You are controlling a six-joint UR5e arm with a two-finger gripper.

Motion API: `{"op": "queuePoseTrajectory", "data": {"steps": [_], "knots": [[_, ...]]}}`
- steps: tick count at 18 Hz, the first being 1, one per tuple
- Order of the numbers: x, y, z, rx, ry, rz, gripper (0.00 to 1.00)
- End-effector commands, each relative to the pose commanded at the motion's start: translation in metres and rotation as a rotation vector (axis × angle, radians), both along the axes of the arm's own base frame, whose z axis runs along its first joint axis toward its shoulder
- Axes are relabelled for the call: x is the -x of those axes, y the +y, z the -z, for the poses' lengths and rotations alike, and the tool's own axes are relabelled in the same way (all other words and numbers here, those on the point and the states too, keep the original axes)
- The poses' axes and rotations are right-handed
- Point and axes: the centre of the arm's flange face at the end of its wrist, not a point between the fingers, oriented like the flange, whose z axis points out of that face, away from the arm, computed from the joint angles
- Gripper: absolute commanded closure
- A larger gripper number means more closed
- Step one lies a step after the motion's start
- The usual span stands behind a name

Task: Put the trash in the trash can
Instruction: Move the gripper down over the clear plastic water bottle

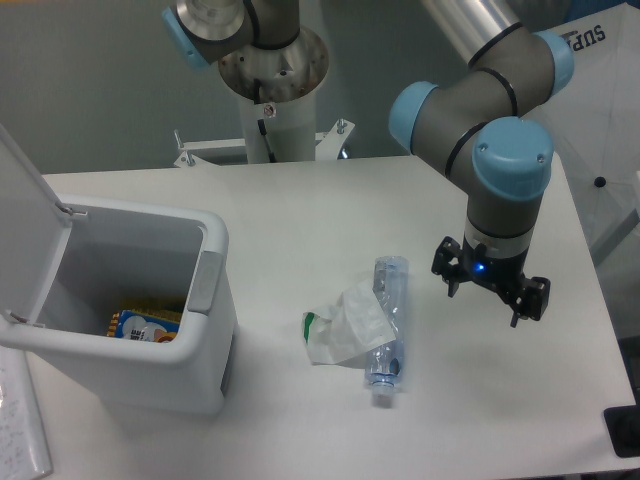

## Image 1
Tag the white whiteboard with writing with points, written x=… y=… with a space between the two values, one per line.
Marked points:
x=24 y=448

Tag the clear crushed plastic bottle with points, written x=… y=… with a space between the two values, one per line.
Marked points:
x=385 y=364

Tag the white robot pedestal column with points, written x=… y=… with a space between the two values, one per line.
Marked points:
x=276 y=92

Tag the white crumpled plastic bag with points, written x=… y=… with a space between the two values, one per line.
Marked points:
x=346 y=331

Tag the white plastic trash can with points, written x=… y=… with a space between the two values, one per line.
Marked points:
x=120 y=252

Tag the white trash can lid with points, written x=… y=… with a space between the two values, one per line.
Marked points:
x=34 y=234

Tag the white metal base bracket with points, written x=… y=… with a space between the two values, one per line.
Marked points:
x=330 y=145

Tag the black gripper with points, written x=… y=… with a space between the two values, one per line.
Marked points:
x=455 y=264

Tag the black device at table edge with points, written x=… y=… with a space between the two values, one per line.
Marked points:
x=623 y=426

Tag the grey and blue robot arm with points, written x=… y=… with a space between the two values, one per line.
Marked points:
x=475 y=133

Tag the blue and yellow snack package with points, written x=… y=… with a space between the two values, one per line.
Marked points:
x=145 y=321

